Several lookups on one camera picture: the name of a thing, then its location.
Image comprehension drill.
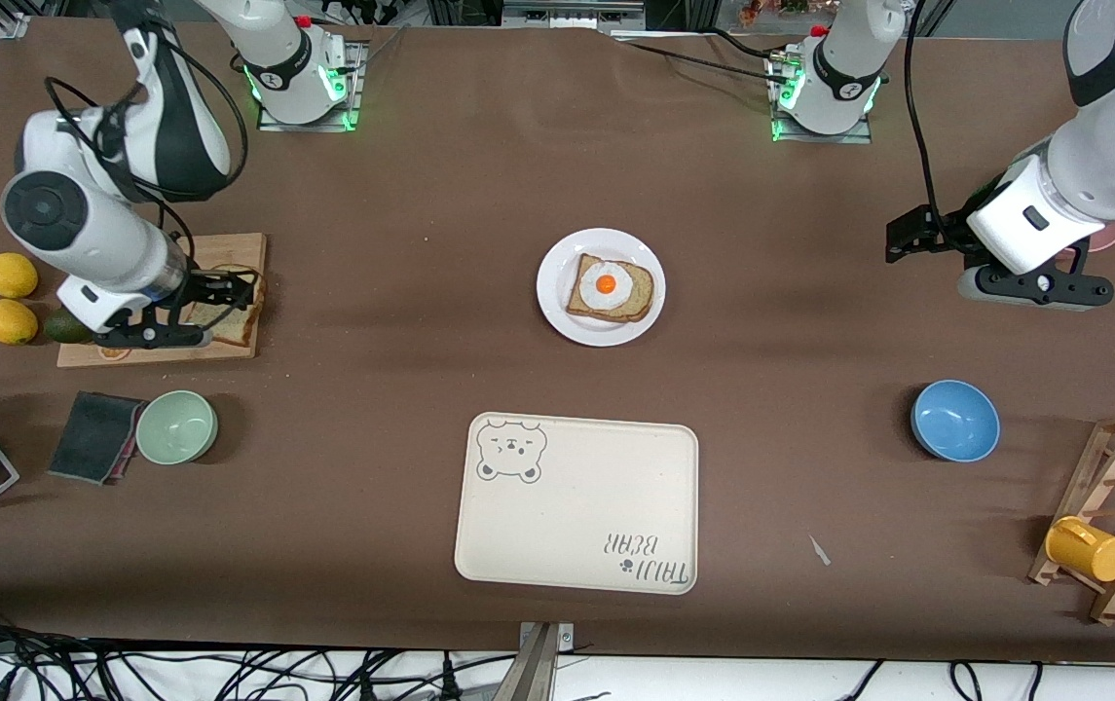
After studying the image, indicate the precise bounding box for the large brown bread slice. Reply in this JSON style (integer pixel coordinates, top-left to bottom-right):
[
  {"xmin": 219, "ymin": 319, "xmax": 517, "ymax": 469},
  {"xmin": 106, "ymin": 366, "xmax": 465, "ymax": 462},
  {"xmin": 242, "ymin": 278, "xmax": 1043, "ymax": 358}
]
[{"xmin": 182, "ymin": 265, "xmax": 267, "ymax": 349}]

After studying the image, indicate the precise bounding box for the white round plate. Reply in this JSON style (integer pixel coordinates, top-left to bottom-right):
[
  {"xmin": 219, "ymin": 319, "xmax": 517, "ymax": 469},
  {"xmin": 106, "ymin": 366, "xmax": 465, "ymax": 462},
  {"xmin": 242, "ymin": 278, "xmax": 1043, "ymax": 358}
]
[{"xmin": 536, "ymin": 228, "xmax": 667, "ymax": 349}]

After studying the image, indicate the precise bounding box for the wooden cutting board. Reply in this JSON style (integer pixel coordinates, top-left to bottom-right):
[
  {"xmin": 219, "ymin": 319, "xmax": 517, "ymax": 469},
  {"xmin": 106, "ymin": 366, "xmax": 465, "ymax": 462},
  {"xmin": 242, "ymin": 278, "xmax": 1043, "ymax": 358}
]
[{"xmin": 56, "ymin": 232, "xmax": 268, "ymax": 369}]

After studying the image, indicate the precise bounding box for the dark green avocado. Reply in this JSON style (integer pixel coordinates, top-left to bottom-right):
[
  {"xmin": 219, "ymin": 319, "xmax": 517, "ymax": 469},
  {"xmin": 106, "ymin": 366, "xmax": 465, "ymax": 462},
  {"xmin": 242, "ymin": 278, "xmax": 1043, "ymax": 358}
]
[{"xmin": 42, "ymin": 310, "xmax": 96, "ymax": 345}]

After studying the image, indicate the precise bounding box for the pale green bowl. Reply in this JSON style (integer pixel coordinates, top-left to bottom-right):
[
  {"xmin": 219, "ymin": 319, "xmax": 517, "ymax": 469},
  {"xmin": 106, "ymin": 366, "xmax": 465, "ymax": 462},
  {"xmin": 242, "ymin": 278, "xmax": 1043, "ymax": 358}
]
[{"xmin": 135, "ymin": 390, "xmax": 219, "ymax": 465}]

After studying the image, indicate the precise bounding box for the dark grey folded cloth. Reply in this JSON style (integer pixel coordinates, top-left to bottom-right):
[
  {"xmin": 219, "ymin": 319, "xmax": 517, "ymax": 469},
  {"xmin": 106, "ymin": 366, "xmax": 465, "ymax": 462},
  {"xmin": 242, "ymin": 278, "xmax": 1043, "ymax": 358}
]
[{"xmin": 48, "ymin": 391, "xmax": 147, "ymax": 485}]

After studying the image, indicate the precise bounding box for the pink bowl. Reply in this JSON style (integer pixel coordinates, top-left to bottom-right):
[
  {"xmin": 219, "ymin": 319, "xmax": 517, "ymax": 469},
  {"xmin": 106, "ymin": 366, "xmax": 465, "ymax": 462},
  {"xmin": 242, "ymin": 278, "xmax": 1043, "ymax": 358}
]
[{"xmin": 1065, "ymin": 214, "xmax": 1115, "ymax": 256}]

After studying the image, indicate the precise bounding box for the yellow lemon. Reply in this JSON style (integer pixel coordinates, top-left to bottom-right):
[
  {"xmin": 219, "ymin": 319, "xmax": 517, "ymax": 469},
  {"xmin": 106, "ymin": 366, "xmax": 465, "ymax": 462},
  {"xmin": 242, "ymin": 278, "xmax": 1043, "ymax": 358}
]
[
  {"xmin": 0, "ymin": 299, "xmax": 39, "ymax": 346},
  {"xmin": 0, "ymin": 252, "xmax": 39, "ymax": 299}
]

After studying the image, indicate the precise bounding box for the blue bowl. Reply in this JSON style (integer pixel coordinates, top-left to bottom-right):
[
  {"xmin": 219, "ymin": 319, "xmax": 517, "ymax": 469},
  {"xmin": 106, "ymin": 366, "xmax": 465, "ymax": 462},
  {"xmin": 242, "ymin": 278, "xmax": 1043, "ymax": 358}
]
[{"xmin": 911, "ymin": 380, "xmax": 1001, "ymax": 462}]

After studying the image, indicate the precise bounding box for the small toasted bread slice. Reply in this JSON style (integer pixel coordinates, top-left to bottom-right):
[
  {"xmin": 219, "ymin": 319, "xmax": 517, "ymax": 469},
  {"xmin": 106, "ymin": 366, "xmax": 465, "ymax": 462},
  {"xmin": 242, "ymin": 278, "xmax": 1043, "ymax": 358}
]
[{"xmin": 566, "ymin": 253, "xmax": 656, "ymax": 324}]

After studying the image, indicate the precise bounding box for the fried egg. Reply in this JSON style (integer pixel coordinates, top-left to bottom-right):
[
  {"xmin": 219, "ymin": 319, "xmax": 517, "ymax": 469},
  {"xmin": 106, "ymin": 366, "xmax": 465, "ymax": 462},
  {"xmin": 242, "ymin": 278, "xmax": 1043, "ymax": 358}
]
[{"xmin": 578, "ymin": 259, "xmax": 634, "ymax": 313}]

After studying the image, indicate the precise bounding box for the yellow mug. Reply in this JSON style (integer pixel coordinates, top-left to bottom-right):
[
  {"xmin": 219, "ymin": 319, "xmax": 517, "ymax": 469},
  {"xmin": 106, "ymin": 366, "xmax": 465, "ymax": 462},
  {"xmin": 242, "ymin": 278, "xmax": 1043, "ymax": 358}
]
[{"xmin": 1045, "ymin": 516, "xmax": 1115, "ymax": 583}]

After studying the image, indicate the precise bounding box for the beige bear print tray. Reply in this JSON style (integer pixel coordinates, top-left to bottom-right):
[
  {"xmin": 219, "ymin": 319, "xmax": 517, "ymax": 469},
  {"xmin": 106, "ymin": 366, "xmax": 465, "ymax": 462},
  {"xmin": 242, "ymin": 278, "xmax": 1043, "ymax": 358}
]
[{"xmin": 454, "ymin": 412, "xmax": 700, "ymax": 595}]

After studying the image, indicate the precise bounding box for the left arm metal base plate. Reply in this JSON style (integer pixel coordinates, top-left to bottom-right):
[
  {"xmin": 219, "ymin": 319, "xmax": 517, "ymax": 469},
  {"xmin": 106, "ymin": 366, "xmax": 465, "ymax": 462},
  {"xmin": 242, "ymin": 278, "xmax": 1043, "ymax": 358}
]
[{"xmin": 766, "ymin": 51, "xmax": 875, "ymax": 145}]

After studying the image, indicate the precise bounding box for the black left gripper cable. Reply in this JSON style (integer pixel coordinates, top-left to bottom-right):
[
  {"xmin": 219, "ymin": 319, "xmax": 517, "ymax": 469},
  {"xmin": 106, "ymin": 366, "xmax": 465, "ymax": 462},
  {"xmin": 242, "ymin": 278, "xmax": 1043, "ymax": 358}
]
[{"xmin": 904, "ymin": 0, "xmax": 957, "ymax": 250}]

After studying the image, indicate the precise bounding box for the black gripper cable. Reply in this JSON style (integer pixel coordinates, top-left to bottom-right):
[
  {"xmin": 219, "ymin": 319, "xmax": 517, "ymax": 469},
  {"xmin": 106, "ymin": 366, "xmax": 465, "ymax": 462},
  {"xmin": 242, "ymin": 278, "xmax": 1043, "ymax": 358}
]
[
  {"xmin": 904, "ymin": 0, "xmax": 957, "ymax": 250},
  {"xmin": 44, "ymin": 19, "xmax": 252, "ymax": 324}
]

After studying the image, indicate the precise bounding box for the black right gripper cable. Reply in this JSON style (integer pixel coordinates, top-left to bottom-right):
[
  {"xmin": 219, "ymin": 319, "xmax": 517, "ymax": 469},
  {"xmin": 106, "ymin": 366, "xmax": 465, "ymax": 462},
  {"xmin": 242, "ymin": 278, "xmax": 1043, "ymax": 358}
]
[{"xmin": 44, "ymin": 19, "xmax": 252, "ymax": 324}]

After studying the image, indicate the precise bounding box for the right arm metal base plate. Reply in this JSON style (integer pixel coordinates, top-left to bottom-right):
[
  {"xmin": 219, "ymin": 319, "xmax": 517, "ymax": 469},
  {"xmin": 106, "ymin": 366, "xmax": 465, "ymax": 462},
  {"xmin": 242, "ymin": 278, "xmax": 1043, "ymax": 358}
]
[{"xmin": 257, "ymin": 41, "xmax": 369, "ymax": 132}]

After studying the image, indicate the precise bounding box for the black table cable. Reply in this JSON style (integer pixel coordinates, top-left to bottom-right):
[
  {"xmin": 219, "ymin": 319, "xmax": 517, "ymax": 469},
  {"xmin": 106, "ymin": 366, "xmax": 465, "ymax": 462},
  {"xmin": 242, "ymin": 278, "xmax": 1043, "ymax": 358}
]
[
  {"xmin": 351, "ymin": 23, "xmax": 414, "ymax": 75},
  {"xmin": 615, "ymin": 37, "xmax": 788, "ymax": 85},
  {"xmin": 708, "ymin": 27, "xmax": 797, "ymax": 61}
]

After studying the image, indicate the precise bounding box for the grey aluminium frame rail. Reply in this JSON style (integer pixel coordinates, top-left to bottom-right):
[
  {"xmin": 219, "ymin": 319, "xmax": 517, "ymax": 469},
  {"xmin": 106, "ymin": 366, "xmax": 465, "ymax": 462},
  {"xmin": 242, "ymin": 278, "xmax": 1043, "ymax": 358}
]
[{"xmin": 502, "ymin": 0, "xmax": 648, "ymax": 32}]

